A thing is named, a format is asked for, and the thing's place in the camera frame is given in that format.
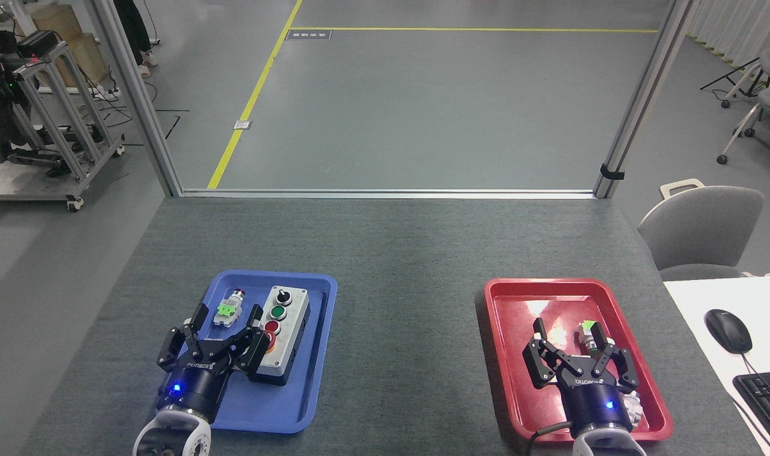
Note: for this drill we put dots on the black clip on post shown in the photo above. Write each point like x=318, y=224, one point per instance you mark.
x=611, y=172

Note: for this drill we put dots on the silver floor socket plate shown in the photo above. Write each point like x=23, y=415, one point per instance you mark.
x=242, y=125

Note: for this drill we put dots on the person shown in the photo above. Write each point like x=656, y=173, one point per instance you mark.
x=135, y=31

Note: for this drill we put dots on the red-headed push button switch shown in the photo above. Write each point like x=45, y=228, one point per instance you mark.
x=228, y=309

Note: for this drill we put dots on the green-labelled push button switch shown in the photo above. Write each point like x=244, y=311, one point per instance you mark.
x=589, y=330

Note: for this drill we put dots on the aluminium frame cart on wheels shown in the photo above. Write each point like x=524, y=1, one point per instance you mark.
x=56, y=126

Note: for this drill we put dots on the black computer mouse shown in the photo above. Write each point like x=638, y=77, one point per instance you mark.
x=728, y=330

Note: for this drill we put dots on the blue plastic tray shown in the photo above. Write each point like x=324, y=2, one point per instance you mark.
x=296, y=392

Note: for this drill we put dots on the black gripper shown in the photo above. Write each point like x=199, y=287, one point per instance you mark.
x=597, y=405
x=198, y=386

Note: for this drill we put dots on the grey wheeled chair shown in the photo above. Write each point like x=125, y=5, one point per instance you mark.
x=765, y=95

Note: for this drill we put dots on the cardboard box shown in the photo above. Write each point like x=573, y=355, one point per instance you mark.
x=68, y=44

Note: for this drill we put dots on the grey control box with buttons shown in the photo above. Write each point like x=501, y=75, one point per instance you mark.
x=287, y=329

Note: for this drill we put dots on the grey office chair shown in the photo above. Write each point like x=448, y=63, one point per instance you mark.
x=701, y=234

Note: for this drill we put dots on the black keyboard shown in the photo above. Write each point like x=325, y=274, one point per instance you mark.
x=768, y=399

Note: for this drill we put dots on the silver aluminium post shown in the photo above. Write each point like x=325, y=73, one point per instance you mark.
x=138, y=95
x=644, y=95

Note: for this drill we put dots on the red plastic tray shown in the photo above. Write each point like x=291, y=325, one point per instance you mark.
x=518, y=342

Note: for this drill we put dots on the white curtain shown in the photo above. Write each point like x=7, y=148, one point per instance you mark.
x=739, y=25

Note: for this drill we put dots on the dark floor label sign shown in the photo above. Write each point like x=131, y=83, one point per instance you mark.
x=309, y=35

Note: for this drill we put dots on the small white switch part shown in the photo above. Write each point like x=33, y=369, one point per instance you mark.
x=635, y=408

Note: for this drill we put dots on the white desk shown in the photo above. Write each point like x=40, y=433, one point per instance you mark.
x=708, y=297

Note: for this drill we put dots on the silver aluminium rail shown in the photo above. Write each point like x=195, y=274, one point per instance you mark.
x=385, y=192

